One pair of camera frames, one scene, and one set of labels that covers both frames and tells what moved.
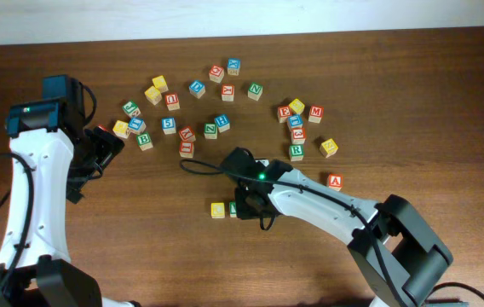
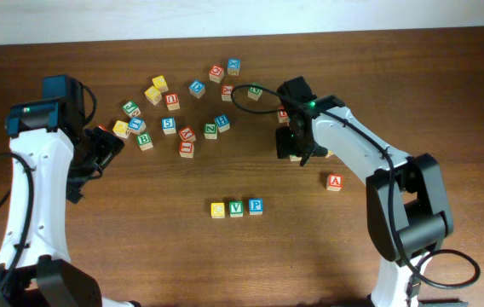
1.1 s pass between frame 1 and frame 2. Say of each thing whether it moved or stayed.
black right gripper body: moved
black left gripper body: stayed
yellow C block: stayed
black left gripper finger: stayed
